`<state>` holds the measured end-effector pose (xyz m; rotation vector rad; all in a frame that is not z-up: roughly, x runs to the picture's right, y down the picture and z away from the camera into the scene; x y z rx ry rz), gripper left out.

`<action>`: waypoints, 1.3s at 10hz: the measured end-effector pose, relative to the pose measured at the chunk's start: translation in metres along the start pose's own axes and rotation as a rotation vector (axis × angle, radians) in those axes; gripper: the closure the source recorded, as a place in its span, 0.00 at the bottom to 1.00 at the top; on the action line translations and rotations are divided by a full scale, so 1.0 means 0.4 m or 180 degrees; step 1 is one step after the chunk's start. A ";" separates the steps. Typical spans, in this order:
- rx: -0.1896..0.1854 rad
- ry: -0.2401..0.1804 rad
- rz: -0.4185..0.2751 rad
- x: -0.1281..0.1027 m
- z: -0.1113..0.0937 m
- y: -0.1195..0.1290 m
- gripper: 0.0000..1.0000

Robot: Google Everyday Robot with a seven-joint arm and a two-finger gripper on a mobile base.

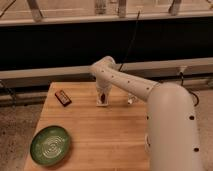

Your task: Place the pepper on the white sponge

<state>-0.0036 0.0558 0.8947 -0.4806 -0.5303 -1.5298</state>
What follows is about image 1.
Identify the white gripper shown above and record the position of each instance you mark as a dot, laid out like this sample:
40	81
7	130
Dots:
103	87

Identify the dark red pepper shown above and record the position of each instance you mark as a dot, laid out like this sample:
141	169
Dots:
103	98

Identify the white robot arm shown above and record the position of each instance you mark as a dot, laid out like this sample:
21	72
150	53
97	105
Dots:
172	124

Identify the dark red rectangular block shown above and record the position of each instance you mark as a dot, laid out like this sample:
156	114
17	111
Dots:
63	98

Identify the green round plate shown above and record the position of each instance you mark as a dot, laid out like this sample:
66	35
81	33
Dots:
50	145

